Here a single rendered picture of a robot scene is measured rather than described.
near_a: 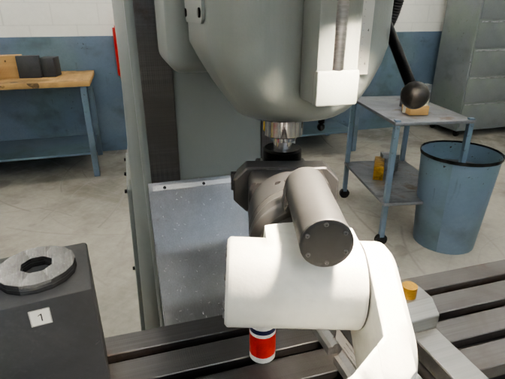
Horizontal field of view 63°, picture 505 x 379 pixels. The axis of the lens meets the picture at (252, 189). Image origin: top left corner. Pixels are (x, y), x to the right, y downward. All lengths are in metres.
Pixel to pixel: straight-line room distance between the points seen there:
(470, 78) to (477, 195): 2.95
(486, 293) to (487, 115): 5.05
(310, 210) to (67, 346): 0.40
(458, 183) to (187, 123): 2.06
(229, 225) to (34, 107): 4.06
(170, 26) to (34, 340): 0.41
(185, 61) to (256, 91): 0.18
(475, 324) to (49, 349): 0.66
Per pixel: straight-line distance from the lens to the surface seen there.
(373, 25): 0.43
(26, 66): 4.24
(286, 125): 0.47
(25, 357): 0.59
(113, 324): 2.24
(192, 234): 0.88
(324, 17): 0.36
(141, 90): 0.83
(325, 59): 0.36
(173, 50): 0.56
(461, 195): 2.72
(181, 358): 0.69
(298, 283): 0.28
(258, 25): 0.38
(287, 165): 0.46
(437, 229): 2.84
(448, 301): 0.86
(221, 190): 0.89
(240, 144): 0.89
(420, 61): 5.91
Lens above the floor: 1.41
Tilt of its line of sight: 23 degrees down
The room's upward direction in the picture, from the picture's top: straight up
